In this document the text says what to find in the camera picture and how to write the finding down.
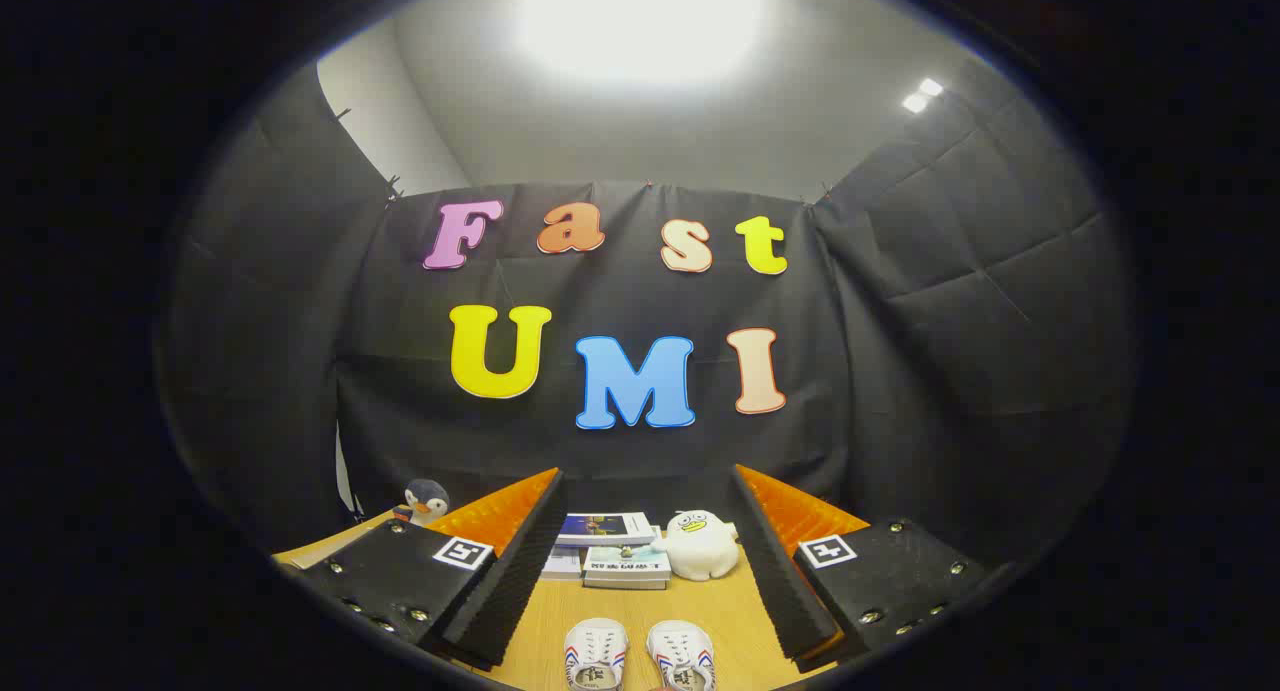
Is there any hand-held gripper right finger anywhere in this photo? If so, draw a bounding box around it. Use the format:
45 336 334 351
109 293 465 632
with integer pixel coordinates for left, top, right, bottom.
728 463 991 664

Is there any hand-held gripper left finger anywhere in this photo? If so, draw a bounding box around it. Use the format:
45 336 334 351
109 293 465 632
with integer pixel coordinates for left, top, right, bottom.
295 466 568 670

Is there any white canvas shoe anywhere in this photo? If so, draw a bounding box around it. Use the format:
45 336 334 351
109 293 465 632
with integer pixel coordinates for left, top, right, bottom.
646 621 717 691
563 618 629 691

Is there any white duck plush toy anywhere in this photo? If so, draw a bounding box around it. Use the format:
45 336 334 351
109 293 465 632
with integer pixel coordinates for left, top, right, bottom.
665 510 741 582

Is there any grey penguin plush toy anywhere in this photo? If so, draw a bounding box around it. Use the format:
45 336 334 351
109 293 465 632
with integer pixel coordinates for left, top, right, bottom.
393 479 451 527

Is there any book with dark blue cover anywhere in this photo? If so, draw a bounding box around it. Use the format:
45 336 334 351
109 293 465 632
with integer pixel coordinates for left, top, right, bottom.
557 512 656 549

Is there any thick book with teal cover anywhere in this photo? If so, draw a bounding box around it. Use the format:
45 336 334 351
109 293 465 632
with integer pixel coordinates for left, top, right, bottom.
583 543 672 582

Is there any large ceiling light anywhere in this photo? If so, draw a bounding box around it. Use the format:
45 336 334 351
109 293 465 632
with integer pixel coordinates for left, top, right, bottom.
515 0 766 87

